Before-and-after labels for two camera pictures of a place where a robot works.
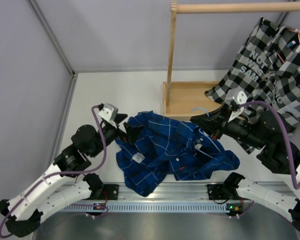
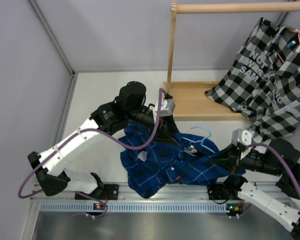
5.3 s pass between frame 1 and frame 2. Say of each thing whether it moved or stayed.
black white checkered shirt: stayed
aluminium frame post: stayed
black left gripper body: moved
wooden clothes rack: stayed
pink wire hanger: stayed
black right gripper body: moved
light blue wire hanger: moved
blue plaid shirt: moved
